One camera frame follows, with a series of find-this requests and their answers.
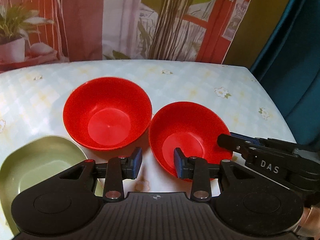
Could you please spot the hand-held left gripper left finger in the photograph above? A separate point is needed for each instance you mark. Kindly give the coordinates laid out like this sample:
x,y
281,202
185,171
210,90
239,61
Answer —
x,y
136,162

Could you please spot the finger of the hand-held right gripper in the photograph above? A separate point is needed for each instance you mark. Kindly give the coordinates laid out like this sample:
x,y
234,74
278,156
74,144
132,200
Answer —
x,y
230,143
246,138

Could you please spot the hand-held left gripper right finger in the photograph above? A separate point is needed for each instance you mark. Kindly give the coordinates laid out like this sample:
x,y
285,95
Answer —
x,y
178,163

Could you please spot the green square plate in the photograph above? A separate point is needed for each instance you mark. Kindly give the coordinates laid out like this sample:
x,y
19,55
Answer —
x,y
37,160

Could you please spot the person's right hand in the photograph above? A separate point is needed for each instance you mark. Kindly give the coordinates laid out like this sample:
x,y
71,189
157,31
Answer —
x,y
311,218

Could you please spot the floral checked tablecloth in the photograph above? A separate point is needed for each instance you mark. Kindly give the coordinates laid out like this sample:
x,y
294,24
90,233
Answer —
x,y
200,80

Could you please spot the blue curtain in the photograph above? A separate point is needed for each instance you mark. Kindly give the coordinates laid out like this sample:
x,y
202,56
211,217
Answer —
x,y
295,55

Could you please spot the printed room scene backdrop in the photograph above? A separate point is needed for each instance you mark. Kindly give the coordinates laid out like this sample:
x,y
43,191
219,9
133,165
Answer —
x,y
75,17

